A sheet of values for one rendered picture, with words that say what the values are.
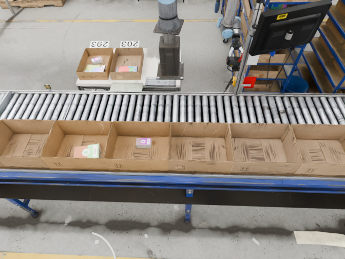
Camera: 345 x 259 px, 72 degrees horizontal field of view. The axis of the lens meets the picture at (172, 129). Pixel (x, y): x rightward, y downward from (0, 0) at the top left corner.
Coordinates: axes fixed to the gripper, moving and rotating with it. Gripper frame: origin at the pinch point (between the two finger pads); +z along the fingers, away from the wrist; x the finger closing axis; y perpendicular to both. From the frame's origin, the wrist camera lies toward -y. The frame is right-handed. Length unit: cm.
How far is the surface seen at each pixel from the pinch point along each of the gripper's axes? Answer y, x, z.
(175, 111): -11, 53, 52
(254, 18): -57, -4, -1
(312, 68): 92, -105, -21
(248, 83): -0.8, -9.6, 25.7
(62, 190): -40, 132, 118
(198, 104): -5, 33, 45
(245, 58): -28.2, -2.4, 14.7
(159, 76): 8, 71, 15
